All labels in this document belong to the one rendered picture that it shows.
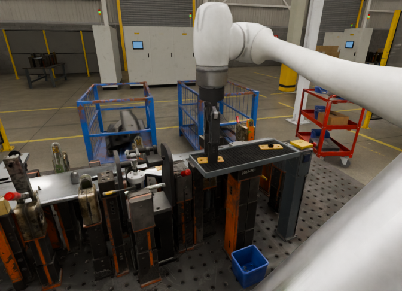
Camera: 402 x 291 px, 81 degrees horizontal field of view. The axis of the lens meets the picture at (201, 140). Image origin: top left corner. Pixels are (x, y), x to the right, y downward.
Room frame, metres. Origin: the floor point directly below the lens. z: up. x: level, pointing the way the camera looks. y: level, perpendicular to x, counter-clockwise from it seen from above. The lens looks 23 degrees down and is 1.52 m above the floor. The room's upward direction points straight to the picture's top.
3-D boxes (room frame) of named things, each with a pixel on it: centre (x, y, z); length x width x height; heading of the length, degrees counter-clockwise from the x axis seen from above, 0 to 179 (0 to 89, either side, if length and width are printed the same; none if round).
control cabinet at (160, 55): (8.94, 1.41, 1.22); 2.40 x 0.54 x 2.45; 107
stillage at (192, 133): (3.45, -0.18, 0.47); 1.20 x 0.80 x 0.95; 18
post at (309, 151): (0.85, -0.39, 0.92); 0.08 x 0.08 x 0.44; 24
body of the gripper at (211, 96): (0.70, -0.03, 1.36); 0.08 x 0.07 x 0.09; 9
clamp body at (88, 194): (0.66, 0.38, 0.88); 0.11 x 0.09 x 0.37; 24
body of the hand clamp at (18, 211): (0.61, 0.55, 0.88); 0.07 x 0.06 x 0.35; 24
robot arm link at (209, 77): (0.70, -0.03, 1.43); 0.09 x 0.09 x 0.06
